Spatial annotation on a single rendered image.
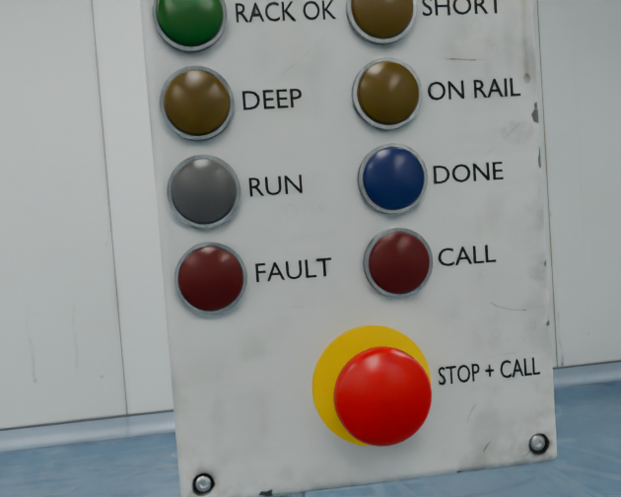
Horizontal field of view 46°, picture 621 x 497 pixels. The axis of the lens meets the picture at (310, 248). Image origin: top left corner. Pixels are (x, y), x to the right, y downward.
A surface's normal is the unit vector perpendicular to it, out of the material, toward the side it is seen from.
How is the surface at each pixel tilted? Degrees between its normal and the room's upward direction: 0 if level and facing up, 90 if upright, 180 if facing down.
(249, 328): 90
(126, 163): 90
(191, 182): 88
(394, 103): 93
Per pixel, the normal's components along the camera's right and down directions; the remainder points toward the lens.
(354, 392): -0.29, -0.04
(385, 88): 0.10, 0.01
